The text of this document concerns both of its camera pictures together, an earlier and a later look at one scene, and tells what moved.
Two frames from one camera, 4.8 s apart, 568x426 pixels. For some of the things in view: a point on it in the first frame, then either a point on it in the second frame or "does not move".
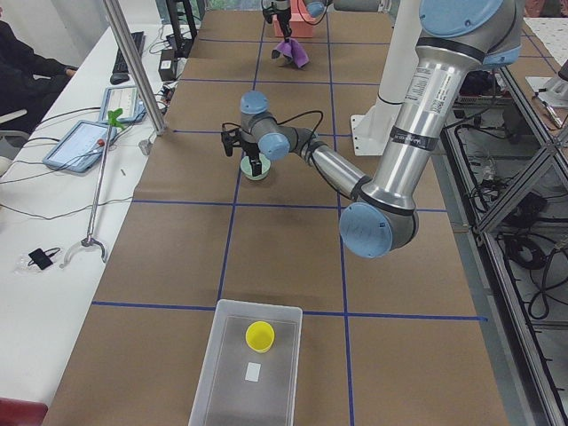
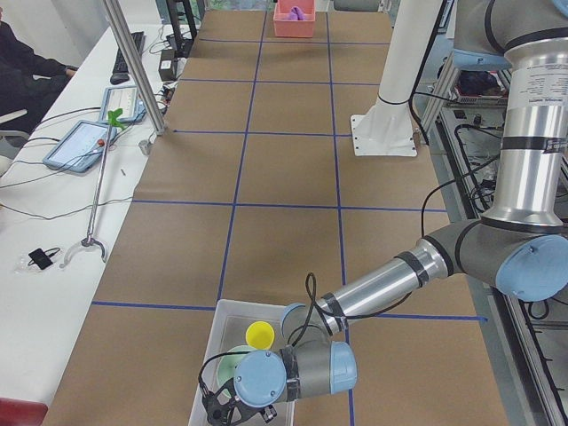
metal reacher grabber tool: x=90 y=241 does not move
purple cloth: x=292 y=48 to x=296 y=13
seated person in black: x=27 y=81 does not move
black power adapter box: x=168 y=66 does not move
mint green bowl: x=247 y=170 to x=225 y=366
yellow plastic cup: x=259 y=336 does not move
